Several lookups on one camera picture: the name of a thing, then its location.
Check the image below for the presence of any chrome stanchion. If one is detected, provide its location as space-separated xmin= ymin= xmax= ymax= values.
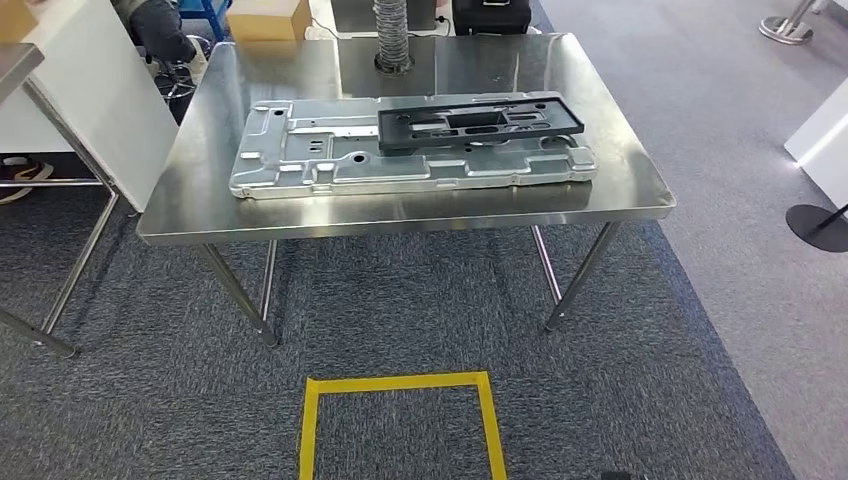
xmin=758 ymin=0 xmax=823 ymax=46

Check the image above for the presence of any cardboard box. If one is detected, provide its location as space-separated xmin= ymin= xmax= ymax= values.
xmin=225 ymin=0 xmax=313 ymax=42
xmin=0 ymin=0 xmax=40 ymax=45

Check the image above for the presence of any white panel board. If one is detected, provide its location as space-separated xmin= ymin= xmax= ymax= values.
xmin=0 ymin=0 xmax=180 ymax=215

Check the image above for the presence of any stainless steel workbench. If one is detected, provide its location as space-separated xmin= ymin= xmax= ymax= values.
xmin=135 ymin=33 xmax=677 ymax=350

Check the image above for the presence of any grey stamped metal panel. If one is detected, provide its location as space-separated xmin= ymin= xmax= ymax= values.
xmin=228 ymin=91 xmax=599 ymax=201

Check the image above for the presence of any black stanchion black base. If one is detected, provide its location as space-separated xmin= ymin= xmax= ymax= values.
xmin=786 ymin=201 xmax=848 ymax=254

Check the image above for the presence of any white display plinth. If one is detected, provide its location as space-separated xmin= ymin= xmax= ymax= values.
xmin=784 ymin=78 xmax=848 ymax=213

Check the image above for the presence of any black carry case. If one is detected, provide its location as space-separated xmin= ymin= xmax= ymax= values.
xmin=452 ymin=0 xmax=533 ymax=36

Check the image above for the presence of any blue metal frame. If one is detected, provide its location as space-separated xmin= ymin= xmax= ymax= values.
xmin=177 ymin=0 xmax=232 ymax=24

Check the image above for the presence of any black swivel stool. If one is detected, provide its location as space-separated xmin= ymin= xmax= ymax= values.
xmin=150 ymin=56 xmax=200 ymax=127

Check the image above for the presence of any steel side table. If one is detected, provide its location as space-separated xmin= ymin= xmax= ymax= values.
xmin=0 ymin=42 xmax=122 ymax=360

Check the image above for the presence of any white desk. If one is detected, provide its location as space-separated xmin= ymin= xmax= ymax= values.
xmin=307 ymin=0 xmax=541 ymax=41

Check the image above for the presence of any person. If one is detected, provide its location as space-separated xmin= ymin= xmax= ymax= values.
xmin=109 ymin=0 xmax=199 ymax=66

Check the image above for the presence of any person's shoe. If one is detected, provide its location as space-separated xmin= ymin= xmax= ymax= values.
xmin=0 ymin=156 xmax=56 ymax=205

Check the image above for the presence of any grey flexible duct hose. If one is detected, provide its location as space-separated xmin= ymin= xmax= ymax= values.
xmin=372 ymin=0 xmax=417 ymax=74

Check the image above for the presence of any black plastic frame part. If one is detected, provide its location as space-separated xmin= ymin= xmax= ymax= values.
xmin=377 ymin=97 xmax=586 ymax=152

